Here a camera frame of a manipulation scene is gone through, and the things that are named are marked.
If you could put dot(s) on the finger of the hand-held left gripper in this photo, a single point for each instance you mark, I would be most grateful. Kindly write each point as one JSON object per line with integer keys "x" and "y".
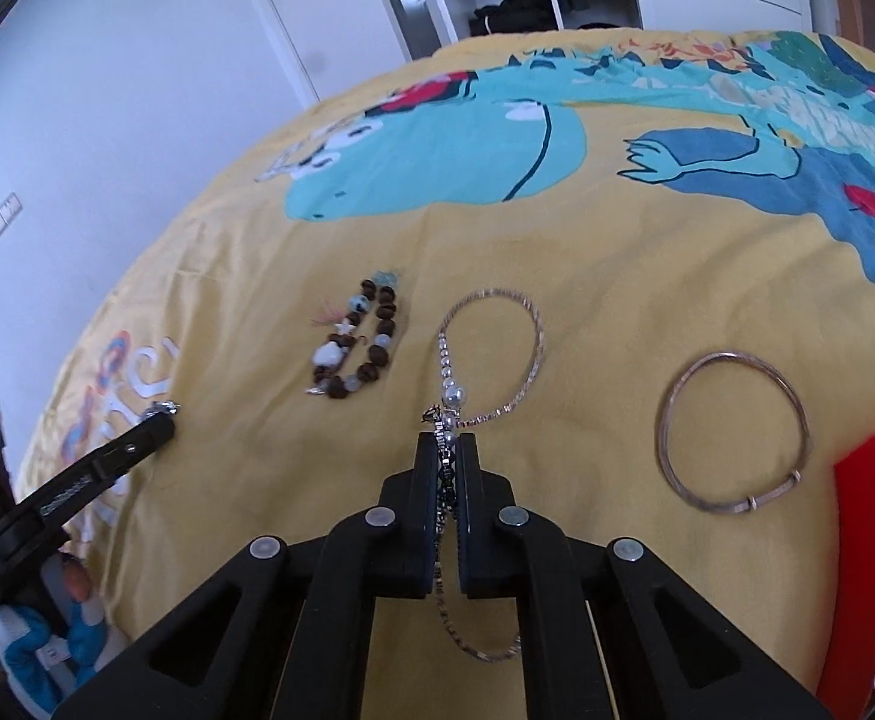
{"x": 107, "y": 457}

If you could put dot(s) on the small silver pendant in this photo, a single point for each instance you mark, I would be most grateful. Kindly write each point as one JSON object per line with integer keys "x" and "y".
{"x": 163, "y": 409}

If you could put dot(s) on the wall switch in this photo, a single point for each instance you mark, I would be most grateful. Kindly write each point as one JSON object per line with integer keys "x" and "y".
{"x": 2, "y": 216}

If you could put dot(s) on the yellow printed blanket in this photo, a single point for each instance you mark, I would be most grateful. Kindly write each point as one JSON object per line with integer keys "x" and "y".
{"x": 594, "y": 255}

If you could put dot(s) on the thin gold bangle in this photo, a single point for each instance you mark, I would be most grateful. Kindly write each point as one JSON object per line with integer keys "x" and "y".
{"x": 752, "y": 504}

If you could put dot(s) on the folded dark clothes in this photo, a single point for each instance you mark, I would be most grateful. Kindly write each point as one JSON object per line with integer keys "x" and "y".
{"x": 520, "y": 11}

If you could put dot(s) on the blue white plush toy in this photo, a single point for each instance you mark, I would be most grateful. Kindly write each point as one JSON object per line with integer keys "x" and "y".
{"x": 55, "y": 637}

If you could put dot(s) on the white door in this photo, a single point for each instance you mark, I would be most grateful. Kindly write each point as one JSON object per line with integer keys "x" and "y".
{"x": 317, "y": 22}

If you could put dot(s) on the red cardboard box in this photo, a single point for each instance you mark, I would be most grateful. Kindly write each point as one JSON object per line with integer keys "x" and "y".
{"x": 853, "y": 540}

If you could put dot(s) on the dark cloth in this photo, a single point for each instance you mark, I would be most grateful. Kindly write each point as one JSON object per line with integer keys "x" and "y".
{"x": 596, "y": 25}

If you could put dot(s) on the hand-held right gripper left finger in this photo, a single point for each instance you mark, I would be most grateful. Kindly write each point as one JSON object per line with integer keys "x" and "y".
{"x": 377, "y": 540}

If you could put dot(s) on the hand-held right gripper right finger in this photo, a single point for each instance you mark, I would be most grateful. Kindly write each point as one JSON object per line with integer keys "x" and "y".
{"x": 505, "y": 540}

